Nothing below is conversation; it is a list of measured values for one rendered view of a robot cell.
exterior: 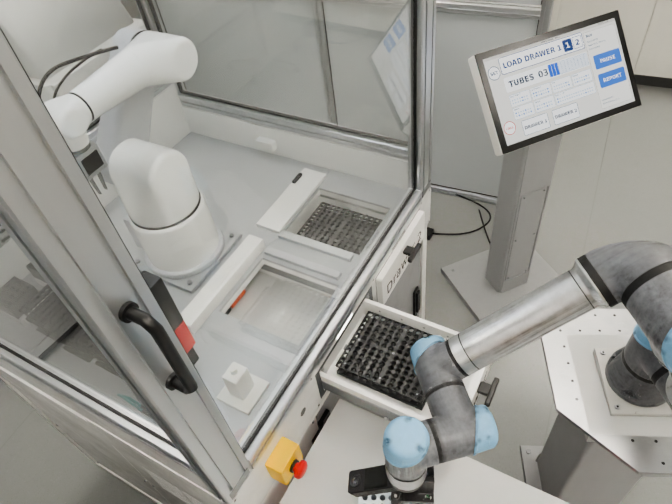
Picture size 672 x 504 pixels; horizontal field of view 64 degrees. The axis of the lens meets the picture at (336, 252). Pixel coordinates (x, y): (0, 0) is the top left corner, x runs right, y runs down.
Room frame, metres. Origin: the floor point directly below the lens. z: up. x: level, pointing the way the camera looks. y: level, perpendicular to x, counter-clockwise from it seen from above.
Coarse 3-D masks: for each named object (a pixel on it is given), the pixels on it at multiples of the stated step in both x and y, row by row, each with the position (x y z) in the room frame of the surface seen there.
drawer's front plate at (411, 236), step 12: (420, 216) 1.11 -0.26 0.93; (408, 228) 1.07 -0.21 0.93; (420, 228) 1.10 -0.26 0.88; (408, 240) 1.03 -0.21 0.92; (420, 240) 1.10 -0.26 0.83; (396, 252) 0.98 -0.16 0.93; (396, 264) 0.97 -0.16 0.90; (384, 276) 0.91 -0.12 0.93; (396, 276) 0.96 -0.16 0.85; (384, 288) 0.90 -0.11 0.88; (384, 300) 0.90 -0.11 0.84
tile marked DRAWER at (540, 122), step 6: (540, 114) 1.37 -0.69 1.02; (546, 114) 1.38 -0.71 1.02; (528, 120) 1.36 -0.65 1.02; (534, 120) 1.36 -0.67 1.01; (540, 120) 1.36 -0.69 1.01; (546, 120) 1.36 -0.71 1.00; (522, 126) 1.35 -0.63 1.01; (528, 126) 1.35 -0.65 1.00; (534, 126) 1.35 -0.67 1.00; (540, 126) 1.35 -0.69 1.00; (546, 126) 1.35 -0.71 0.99; (528, 132) 1.33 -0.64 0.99; (534, 132) 1.34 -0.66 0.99
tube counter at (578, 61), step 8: (576, 56) 1.50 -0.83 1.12; (584, 56) 1.51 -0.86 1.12; (552, 64) 1.48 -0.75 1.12; (560, 64) 1.48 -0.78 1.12; (568, 64) 1.48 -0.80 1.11; (576, 64) 1.49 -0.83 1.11; (584, 64) 1.49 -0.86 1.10; (544, 72) 1.46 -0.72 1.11; (552, 72) 1.46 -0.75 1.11; (560, 72) 1.47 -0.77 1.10
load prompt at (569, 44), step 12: (576, 36) 1.54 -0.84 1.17; (540, 48) 1.51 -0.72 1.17; (552, 48) 1.51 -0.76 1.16; (564, 48) 1.52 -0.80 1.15; (576, 48) 1.52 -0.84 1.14; (504, 60) 1.47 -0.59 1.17; (516, 60) 1.48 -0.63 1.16; (528, 60) 1.48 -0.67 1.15; (540, 60) 1.48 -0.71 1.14; (504, 72) 1.45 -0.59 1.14
